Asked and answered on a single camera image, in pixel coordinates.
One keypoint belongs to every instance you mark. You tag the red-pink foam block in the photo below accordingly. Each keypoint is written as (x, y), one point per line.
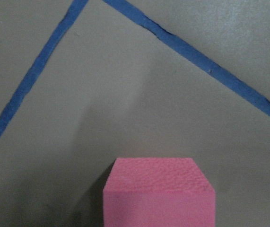
(158, 192)

